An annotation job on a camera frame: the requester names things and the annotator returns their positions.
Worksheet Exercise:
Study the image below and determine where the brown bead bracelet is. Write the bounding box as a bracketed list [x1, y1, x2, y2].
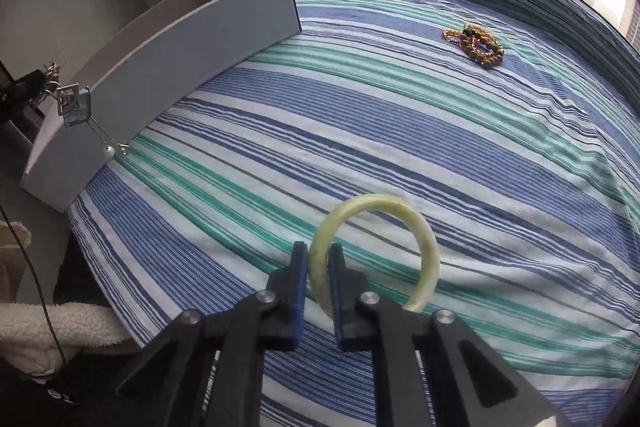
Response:
[461, 23, 506, 69]

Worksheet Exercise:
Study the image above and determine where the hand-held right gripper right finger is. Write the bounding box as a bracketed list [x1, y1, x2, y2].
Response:
[327, 243, 567, 427]

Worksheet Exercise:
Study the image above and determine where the slim twin tower building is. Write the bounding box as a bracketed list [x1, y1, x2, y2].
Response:
[619, 0, 640, 50]

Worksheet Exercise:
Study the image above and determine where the pale green jade bangle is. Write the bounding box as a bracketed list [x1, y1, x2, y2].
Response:
[308, 194, 441, 313]

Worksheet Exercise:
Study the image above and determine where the white fleece blanket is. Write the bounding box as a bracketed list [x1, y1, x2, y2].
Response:
[0, 221, 143, 379]

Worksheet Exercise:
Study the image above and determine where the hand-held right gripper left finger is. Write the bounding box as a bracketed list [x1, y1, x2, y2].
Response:
[116, 241, 309, 427]

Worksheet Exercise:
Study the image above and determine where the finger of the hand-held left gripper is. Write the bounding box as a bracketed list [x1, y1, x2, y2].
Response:
[0, 83, 46, 124]
[11, 73, 50, 90]

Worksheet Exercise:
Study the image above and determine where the silver square pearl earring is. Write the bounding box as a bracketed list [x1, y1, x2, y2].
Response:
[42, 62, 132, 158]

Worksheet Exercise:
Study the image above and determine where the dark cloth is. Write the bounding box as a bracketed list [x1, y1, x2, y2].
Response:
[0, 354, 166, 427]

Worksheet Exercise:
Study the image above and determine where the gold chain bracelet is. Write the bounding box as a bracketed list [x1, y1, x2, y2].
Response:
[441, 27, 469, 48]

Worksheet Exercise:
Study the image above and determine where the thin black cable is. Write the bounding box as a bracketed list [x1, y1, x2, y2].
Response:
[0, 206, 68, 365]

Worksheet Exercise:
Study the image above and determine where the blue green striped bed sheet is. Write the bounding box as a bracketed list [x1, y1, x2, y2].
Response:
[69, 0, 640, 427]

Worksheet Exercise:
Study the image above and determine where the long white cardboard box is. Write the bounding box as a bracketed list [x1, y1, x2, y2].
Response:
[20, 0, 303, 214]

